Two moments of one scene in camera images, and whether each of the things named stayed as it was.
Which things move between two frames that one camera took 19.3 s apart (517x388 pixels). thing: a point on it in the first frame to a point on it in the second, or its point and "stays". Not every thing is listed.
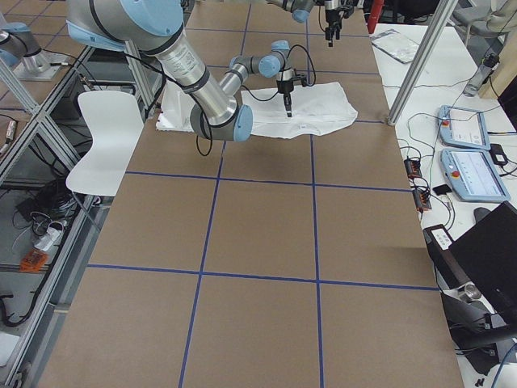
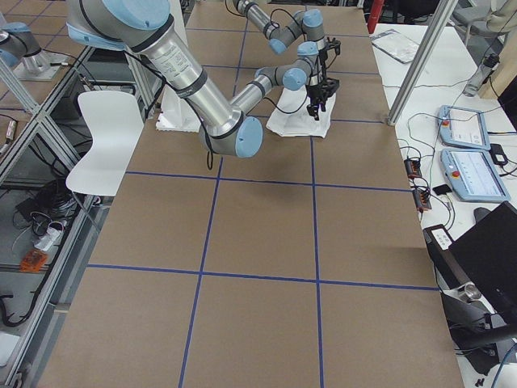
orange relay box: x=413 y=166 stays
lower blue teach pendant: x=472 y=177 stays
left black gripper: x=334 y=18 to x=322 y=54
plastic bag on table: x=397 y=44 stays
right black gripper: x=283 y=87 to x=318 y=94
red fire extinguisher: x=374 y=14 stays
